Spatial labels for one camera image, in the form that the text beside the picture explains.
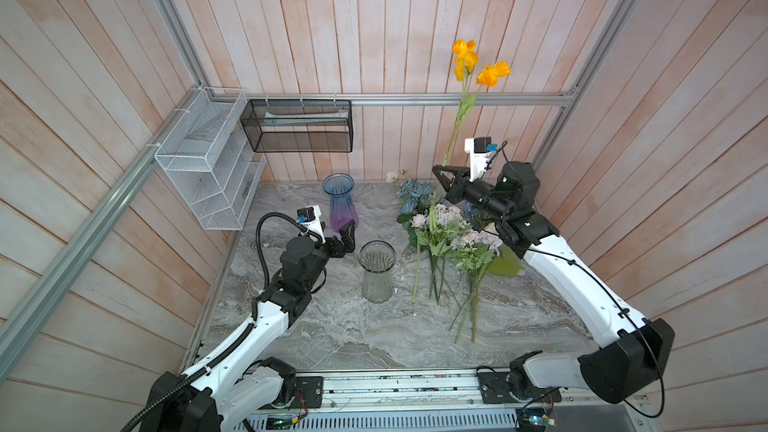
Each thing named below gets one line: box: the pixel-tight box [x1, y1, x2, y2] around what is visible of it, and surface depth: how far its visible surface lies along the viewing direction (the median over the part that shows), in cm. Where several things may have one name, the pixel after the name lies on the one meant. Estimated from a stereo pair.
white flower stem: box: [385, 170, 407, 183], surface depth 123 cm
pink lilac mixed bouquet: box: [411, 203, 471, 305], surface depth 96 cm
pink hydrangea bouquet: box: [448, 230, 503, 344], surface depth 89 cm
